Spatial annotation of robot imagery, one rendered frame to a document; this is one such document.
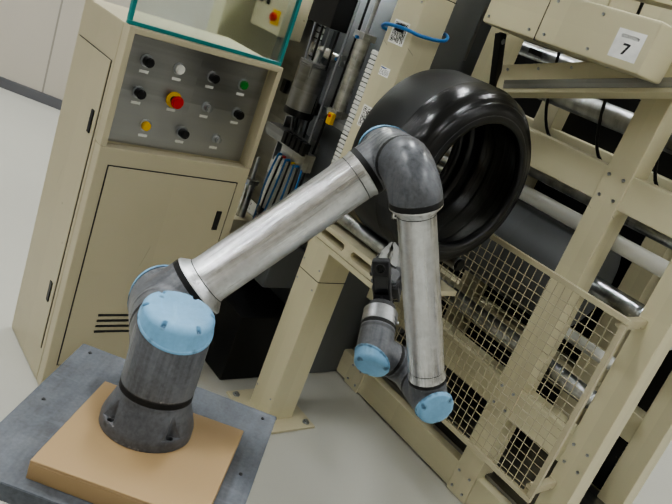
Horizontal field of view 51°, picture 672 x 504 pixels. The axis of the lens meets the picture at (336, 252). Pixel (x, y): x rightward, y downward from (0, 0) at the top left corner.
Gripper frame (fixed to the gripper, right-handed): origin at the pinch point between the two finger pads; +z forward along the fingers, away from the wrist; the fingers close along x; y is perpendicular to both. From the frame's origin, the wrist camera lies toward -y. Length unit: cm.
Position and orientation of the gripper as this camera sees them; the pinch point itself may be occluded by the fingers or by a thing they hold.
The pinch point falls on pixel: (392, 244)
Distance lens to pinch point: 192.4
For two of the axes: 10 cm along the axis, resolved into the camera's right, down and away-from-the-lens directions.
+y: 1.4, 6.1, 7.8
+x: 9.7, 0.7, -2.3
